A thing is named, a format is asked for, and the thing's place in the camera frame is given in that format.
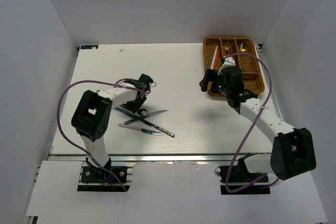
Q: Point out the blue label sticker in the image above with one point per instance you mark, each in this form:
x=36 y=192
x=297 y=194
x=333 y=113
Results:
x=88 y=47

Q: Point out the white chopstick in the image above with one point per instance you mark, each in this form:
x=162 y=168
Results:
x=217 y=58
x=215 y=50

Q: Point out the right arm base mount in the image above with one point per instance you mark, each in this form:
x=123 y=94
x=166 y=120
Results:
x=237 y=179

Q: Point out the rose gold fork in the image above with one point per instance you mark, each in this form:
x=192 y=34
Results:
x=225 y=53

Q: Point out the patterned handle table knife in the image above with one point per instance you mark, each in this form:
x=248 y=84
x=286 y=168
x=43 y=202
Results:
x=158 y=128

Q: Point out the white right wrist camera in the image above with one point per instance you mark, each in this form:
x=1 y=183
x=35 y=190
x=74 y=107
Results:
x=226 y=62

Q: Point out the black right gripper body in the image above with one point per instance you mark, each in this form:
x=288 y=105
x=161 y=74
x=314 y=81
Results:
x=217 y=85

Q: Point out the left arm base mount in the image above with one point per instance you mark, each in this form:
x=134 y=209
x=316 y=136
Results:
x=91 y=180

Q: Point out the serrated knife teal handle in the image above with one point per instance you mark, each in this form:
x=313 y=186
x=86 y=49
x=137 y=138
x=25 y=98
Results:
x=144 y=117

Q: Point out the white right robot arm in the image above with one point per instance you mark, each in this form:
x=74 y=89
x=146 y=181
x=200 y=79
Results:
x=292 y=148

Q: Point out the pink handled table knife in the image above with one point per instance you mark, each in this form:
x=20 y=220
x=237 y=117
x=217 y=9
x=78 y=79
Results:
x=146 y=131

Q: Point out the teal chopstick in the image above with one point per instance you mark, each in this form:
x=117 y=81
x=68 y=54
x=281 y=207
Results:
x=210 y=57

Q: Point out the woven wicker cutlery tray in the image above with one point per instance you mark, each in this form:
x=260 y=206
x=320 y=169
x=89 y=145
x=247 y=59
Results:
x=252 y=76

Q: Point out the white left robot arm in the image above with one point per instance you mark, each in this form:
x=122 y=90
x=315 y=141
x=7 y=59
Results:
x=91 y=117

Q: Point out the silver spoon patterned handle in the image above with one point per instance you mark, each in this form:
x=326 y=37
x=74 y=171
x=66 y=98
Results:
x=142 y=112

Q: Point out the orange chopstick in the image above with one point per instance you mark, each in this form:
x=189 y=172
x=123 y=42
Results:
x=218 y=58
x=214 y=61

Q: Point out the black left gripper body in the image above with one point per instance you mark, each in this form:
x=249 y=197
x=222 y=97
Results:
x=132 y=105

